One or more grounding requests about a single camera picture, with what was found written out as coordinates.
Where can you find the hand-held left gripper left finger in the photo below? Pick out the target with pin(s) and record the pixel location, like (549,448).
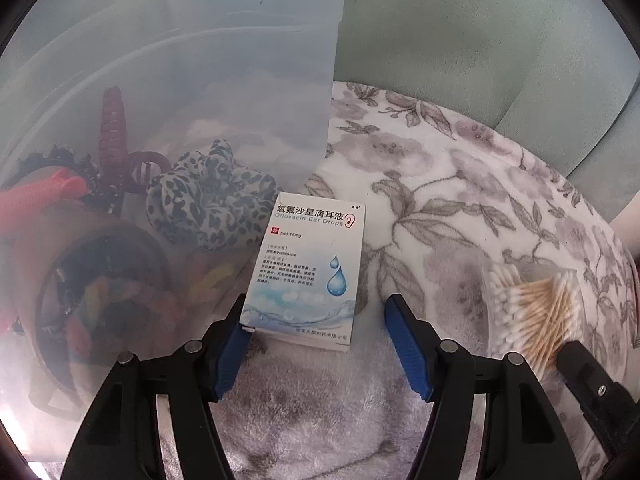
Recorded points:
(230,355)

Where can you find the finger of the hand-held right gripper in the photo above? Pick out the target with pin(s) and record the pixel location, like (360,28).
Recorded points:
(595,385)

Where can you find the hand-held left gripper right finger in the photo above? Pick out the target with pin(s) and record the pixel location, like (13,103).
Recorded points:
(407,350)

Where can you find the pack of cotton swabs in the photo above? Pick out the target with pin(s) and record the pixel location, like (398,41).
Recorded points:
(530,305)

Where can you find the white blue medicine box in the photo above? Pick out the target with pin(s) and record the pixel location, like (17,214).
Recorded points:
(300,260)

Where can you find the pastel fluffy scrunchie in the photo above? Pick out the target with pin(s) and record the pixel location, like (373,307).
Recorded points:
(125,292)

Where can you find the leopard print scrunchie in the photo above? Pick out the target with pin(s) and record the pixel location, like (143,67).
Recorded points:
(215,210)

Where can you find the round patterned tin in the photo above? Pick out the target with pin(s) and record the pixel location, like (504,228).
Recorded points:
(50,260)

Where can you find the pink hair roller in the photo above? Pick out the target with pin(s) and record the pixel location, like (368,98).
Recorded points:
(35,197)

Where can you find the black toothed headband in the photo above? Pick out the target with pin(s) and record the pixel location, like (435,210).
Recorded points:
(55,157)

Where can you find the clear plastic storage container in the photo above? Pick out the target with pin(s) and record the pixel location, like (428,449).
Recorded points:
(225,60)

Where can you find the grey floral blanket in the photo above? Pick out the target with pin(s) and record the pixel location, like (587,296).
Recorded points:
(450,185)

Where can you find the maroon comb hair clip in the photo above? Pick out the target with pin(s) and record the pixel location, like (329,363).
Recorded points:
(114,130)

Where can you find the pale green curtain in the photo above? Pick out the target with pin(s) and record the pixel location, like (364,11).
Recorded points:
(450,35)

